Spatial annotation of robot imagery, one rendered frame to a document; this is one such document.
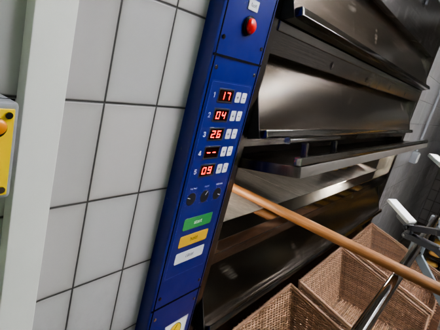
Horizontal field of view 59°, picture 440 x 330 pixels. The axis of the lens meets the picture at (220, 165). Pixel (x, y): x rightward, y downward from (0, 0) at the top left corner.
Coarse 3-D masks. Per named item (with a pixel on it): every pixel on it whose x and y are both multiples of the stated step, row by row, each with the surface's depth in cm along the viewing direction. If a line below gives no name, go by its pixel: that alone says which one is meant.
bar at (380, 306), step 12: (432, 216) 170; (408, 252) 121; (420, 252) 130; (408, 264) 111; (420, 264) 131; (396, 276) 101; (432, 276) 129; (384, 288) 93; (396, 288) 97; (372, 300) 88; (384, 300) 88; (372, 312) 81; (360, 324) 76; (372, 324) 78
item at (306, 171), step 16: (352, 144) 163; (368, 144) 171; (384, 144) 180; (240, 160) 89; (256, 160) 87; (272, 160) 88; (288, 160) 90; (336, 160) 98; (352, 160) 109; (368, 160) 123; (288, 176) 82; (304, 176) 83
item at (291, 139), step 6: (288, 138) 83; (294, 138) 85; (300, 138) 87; (306, 138) 90; (312, 138) 93; (318, 138) 96; (324, 138) 99; (330, 138) 103; (336, 138) 106; (288, 144) 83; (306, 144) 91; (336, 144) 107; (306, 150) 91; (330, 150) 108; (336, 150) 108
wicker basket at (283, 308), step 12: (288, 288) 146; (276, 300) 138; (288, 300) 147; (300, 300) 146; (264, 312) 130; (276, 312) 139; (288, 312) 149; (300, 312) 146; (312, 312) 144; (240, 324) 118; (252, 324) 125; (264, 324) 131; (276, 324) 140; (288, 324) 150; (300, 324) 147; (324, 324) 142; (336, 324) 139
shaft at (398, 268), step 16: (240, 192) 127; (272, 208) 120; (304, 224) 114; (336, 240) 109; (352, 240) 108; (368, 256) 104; (384, 256) 103; (400, 272) 100; (416, 272) 99; (432, 288) 96
